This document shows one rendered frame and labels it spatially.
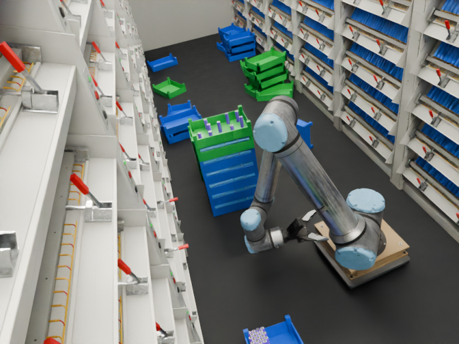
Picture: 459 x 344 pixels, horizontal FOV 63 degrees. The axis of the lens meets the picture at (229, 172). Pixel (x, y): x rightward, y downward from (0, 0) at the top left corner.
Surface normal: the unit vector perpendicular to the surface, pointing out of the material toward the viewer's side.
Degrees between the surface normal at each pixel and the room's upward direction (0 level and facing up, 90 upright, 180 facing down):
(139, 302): 21
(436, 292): 0
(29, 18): 90
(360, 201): 4
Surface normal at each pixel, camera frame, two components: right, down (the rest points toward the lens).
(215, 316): -0.16, -0.78
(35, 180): 0.19, -0.83
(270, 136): -0.45, 0.55
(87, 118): 0.25, 0.56
